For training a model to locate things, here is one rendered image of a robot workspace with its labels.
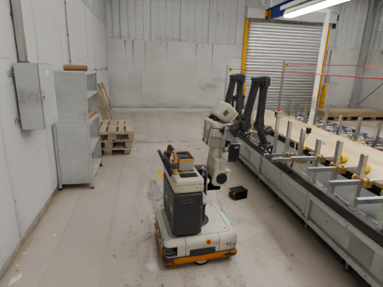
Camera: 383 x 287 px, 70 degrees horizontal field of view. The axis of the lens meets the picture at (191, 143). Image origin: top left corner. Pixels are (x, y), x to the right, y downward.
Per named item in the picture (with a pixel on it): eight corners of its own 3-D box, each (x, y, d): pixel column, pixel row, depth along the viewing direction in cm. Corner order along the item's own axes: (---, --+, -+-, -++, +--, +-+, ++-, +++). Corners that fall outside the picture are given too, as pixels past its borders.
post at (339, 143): (329, 197, 222) (339, 140, 208) (326, 195, 225) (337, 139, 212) (333, 197, 222) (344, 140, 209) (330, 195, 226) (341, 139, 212)
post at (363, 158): (350, 216, 199) (364, 154, 186) (347, 213, 202) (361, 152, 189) (355, 216, 200) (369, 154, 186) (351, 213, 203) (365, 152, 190)
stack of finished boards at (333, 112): (384, 116, 972) (385, 111, 967) (324, 117, 923) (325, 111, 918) (366, 113, 1044) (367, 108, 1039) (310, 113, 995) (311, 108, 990)
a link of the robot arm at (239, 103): (235, 74, 258) (240, 74, 248) (241, 74, 259) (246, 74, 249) (232, 118, 270) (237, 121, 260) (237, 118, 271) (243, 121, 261)
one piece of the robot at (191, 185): (171, 251, 230) (173, 158, 207) (161, 217, 280) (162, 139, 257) (210, 245, 238) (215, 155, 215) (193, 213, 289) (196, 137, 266)
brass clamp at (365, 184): (364, 188, 185) (366, 181, 183) (350, 180, 197) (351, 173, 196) (372, 188, 186) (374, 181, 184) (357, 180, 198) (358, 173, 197)
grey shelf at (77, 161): (58, 189, 368) (45, 71, 325) (74, 165, 453) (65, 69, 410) (93, 188, 376) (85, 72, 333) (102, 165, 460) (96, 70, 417)
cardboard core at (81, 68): (62, 64, 373) (86, 65, 378) (64, 64, 380) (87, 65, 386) (63, 70, 375) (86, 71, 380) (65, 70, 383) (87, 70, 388)
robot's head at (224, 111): (216, 115, 224) (228, 102, 224) (208, 111, 244) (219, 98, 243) (227, 126, 230) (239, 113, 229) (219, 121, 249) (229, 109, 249)
